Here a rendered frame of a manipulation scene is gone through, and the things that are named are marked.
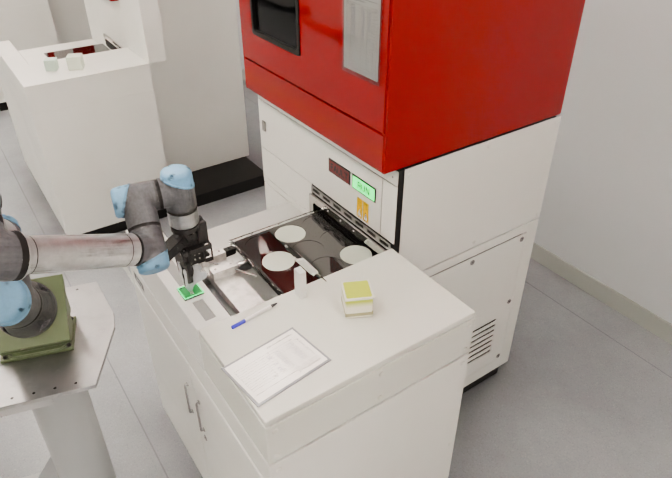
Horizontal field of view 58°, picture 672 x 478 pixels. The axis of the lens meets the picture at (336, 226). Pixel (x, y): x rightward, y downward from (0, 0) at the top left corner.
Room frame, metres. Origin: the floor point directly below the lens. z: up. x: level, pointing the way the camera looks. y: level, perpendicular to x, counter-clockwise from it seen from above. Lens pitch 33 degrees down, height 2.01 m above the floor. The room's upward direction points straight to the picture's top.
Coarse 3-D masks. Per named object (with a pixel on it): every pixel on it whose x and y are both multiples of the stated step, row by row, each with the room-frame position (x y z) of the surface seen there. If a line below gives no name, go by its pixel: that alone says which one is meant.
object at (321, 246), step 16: (288, 224) 1.70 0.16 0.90; (304, 224) 1.70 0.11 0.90; (320, 224) 1.70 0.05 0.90; (336, 224) 1.70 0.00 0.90; (240, 240) 1.60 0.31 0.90; (256, 240) 1.60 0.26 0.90; (272, 240) 1.60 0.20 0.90; (304, 240) 1.60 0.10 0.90; (320, 240) 1.60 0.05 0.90; (336, 240) 1.60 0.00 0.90; (352, 240) 1.60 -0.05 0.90; (256, 256) 1.51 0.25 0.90; (304, 256) 1.52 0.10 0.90; (320, 256) 1.51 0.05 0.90; (336, 256) 1.51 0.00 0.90; (272, 272) 1.43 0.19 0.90; (288, 272) 1.43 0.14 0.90; (320, 272) 1.43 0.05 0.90; (288, 288) 1.36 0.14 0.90
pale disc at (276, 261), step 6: (276, 252) 1.54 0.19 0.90; (282, 252) 1.54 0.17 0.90; (264, 258) 1.50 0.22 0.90; (270, 258) 1.50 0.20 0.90; (276, 258) 1.50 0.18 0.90; (282, 258) 1.50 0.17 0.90; (288, 258) 1.50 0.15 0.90; (264, 264) 1.47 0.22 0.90; (270, 264) 1.47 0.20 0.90; (276, 264) 1.47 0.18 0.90; (282, 264) 1.47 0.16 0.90; (288, 264) 1.47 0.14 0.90; (276, 270) 1.44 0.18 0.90
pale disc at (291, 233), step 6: (282, 228) 1.67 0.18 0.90; (288, 228) 1.67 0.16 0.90; (294, 228) 1.67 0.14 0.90; (300, 228) 1.67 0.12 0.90; (276, 234) 1.64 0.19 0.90; (282, 234) 1.64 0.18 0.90; (288, 234) 1.64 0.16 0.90; (294, 234) 1.64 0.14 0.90; (300, 234) 1.64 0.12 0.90; (282, 240) 1.60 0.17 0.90; (288, 240) 1.60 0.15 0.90; (294, 240) 1.60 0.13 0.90
